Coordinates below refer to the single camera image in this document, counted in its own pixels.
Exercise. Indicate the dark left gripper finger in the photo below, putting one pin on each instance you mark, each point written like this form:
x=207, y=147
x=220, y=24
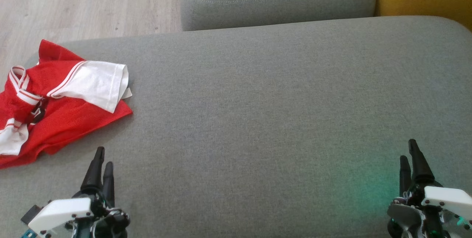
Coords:
x=94, y=175
x=108, y=186

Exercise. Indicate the grey fabric sofa seat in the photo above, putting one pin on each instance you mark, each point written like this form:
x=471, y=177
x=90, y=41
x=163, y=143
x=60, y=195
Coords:
x=258, y=120

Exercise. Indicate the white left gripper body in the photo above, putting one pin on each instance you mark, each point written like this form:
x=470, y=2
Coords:
x=61, y=212

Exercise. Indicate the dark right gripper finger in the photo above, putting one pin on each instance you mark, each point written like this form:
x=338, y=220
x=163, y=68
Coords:
x=405, y=175
x=420, y=168

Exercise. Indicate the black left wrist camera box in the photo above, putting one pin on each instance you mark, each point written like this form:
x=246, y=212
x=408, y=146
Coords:
x=31, y=214

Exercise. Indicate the red shirt with white sleeves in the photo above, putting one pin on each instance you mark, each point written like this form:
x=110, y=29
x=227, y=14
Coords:
x=73, y=120

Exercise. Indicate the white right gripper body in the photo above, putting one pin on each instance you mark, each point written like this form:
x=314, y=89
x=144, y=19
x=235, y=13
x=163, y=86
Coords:
x=446, y=197

